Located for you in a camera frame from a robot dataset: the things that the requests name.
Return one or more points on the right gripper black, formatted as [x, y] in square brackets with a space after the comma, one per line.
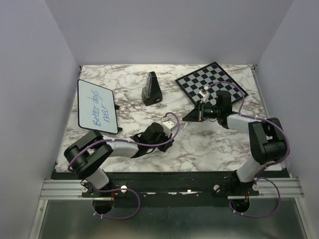
[197, 114]

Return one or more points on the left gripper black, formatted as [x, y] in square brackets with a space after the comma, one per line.
[165, 147]

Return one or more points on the whiteboard with black frame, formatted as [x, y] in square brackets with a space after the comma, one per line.
[96, 108]

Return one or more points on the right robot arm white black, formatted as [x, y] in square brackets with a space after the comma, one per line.
[268, 143]

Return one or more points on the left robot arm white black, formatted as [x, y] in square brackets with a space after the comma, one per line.
[86, 155]

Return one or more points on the black grey chessboard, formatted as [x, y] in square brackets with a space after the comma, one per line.
[193, 82]

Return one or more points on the black metronome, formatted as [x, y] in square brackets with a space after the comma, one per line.
[151, 92]

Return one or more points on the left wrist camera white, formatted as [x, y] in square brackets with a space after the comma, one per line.
[168, 125]

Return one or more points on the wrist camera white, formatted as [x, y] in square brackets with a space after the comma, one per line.
[168, 125]
[205, 94]

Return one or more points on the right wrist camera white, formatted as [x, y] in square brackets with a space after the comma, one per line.
[205, 94]

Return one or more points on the wire whiteboard stand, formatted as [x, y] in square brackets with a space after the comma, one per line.
[117, 111]

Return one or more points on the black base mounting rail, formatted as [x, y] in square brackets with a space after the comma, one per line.
[170, 189]

